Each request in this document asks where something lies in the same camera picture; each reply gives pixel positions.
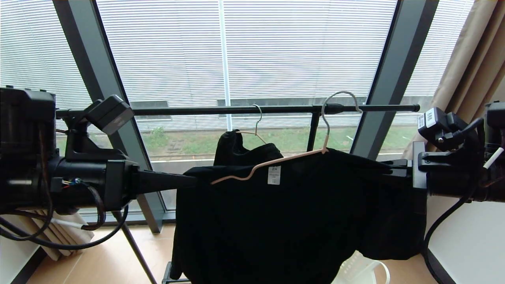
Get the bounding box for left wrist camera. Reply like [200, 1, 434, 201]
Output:
[65, 95, 135, 160]

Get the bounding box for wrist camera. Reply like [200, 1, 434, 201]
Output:
[65, 95, 135, 160]
[417, 107, 486, 170]

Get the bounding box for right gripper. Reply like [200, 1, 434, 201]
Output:
[412, 141, 505, 215]

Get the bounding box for black garment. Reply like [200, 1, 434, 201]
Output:
[170, 148, 427, 284]

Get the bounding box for black shorts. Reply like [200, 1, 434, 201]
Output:
[213, 129, 284, 166]

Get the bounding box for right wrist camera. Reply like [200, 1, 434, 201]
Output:
[417, 107, 486, 170]

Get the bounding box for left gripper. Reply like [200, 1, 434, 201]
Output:
[47, 159, 139, 211]

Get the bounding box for white laundry basket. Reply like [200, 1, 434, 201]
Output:
[331, 250, 390, 284]

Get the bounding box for beige curtain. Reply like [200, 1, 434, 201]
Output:
[402, 0, 505, 160]
[16, 211, 95, 261]

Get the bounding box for pink clothes hanger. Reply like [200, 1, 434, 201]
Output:
[211, 92, 363, 185]
[237, 105, 267, 144]

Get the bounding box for black clothes rack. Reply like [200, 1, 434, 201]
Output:
[55, 103, 421, 284]

